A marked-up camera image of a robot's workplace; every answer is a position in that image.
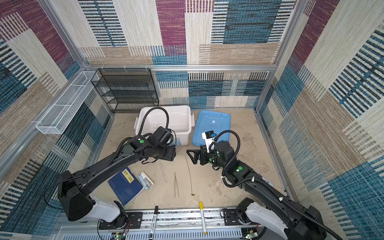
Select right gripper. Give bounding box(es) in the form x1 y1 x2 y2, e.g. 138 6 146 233
187 145 227 171

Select metal tweezers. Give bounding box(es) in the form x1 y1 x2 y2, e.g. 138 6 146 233
174 173 180 198

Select white plastic bin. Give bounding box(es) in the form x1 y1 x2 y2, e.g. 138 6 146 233
134 106 195 146

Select long metal spatula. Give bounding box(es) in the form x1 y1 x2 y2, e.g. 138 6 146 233
185 156 195 196

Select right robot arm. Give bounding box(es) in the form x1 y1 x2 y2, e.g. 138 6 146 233
187 141 327 240

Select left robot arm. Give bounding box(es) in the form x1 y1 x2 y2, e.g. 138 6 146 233
58 127 176 222

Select blue plastic lid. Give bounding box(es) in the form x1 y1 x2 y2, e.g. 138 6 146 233
192 111 231 147

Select yellow-capped white marker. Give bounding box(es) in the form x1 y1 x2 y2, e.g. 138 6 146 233
199 201 208 236

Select blue notebook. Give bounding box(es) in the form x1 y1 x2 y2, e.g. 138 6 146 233
108 167 144 206

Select black marker pen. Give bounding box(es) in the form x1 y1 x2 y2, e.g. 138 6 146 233
149 206 159 240

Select black mesh shelf rack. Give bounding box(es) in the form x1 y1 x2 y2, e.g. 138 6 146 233
91 68 159 114

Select colourful treehouse paperback book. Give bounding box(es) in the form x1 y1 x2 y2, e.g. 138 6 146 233
262 177 274 187

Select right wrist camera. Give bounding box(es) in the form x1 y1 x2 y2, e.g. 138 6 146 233
202 131 217 153

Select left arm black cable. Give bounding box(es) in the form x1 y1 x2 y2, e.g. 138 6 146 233
113 106 170 157

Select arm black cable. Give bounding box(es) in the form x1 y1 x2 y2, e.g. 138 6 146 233
113 106 170 157
209 129 343 240

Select white wire basket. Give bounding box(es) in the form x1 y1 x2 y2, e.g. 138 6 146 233
36 71 95 135

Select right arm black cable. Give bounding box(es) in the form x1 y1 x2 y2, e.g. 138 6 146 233
209 129 343 240

